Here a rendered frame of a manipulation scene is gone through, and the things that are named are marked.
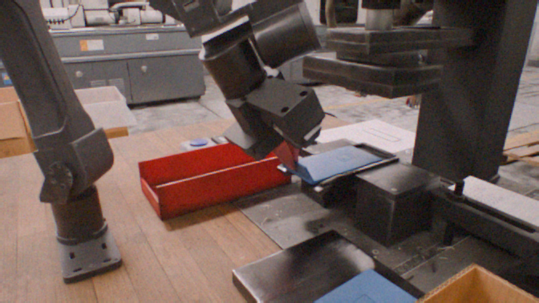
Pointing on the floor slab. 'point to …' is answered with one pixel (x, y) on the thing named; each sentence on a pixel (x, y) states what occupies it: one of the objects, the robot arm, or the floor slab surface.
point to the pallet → (522, 151)
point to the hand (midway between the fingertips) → (291, 163)
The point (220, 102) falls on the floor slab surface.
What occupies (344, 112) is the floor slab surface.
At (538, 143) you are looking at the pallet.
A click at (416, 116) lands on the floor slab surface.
